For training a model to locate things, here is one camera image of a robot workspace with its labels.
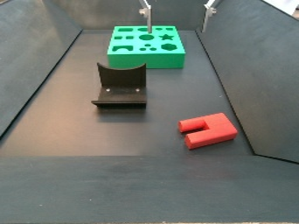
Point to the black curved stand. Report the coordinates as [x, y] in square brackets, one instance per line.
[122, 86]

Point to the green shape-sorter fixture block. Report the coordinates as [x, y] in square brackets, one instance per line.
[134, 46]

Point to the red square-circle object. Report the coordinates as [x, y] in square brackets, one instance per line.
[207, 130]

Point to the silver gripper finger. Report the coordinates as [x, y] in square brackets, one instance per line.
[210, 11]
[146, 11]

